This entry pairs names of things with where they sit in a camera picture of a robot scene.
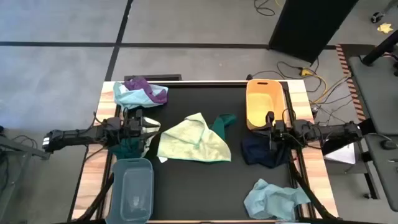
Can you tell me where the white paper sheet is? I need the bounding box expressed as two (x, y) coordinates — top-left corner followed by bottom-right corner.
(323, 142), (356, 165)

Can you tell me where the grey neighbouring desk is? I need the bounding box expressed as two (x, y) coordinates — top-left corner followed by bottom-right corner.
(348, 54), (398, 212)

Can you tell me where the pale blue plastic basket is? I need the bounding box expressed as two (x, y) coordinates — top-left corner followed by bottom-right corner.
(105, 157), (155, 224)

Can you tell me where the purple microfiber towel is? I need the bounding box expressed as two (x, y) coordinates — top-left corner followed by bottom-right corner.
(124, 76), (169, 105)

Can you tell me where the dark green microfiber towel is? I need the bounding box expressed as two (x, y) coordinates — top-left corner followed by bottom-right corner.
(210, 113), (238, 141)
(108, 136), (147, 159)

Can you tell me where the crumpled yellow cloth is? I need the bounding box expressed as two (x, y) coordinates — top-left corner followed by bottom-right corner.
(377, 22), (394, 34)

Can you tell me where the grey metal stand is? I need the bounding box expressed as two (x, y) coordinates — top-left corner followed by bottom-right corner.
(0, 124), (50, 162)

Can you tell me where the black looped floor cable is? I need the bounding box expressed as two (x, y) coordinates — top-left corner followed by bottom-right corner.
(254, 0), (276, 17)

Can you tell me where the tall black cabinet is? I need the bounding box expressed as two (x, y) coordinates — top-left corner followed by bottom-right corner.
(269, 0), (359, 65)

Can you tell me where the striped hazard edge strip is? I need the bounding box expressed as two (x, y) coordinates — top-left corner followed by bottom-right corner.
(335, 44), (368, 122)

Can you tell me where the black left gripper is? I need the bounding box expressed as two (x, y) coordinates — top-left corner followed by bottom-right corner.
(123, 108), (160, 141)

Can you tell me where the black caster wheel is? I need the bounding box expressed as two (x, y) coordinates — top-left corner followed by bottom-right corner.
(370, 11), (386, 24)

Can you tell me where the black diagonal frame strut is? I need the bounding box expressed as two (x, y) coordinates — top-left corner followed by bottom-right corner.
(77, 172), (114, 222)
(287, 152), (338, 222)

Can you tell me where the black computer mouse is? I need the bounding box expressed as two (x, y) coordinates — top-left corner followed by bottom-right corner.
(381, 139), (397, 151)

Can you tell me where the navy blue microfiber towel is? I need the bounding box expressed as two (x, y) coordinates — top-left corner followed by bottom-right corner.
(241, 132), (292, 169)

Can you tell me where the yellow floor cable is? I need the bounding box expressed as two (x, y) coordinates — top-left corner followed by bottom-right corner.
(310, 73), (329, 105)

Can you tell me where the light blue microfiber towel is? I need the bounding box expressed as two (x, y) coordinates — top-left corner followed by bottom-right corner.
(243, 179), (311, 222)
(113, 81), (169, 110)

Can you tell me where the yellow plastic basket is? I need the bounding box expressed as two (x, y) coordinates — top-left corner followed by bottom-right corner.
(245, 78), (292, 131)

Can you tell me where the light green microfiber towel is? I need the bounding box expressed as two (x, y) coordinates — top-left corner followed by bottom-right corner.
(157, 112), (233, 163)

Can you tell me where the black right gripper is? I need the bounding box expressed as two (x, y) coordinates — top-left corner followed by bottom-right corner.
(266, 111), (295, 151)

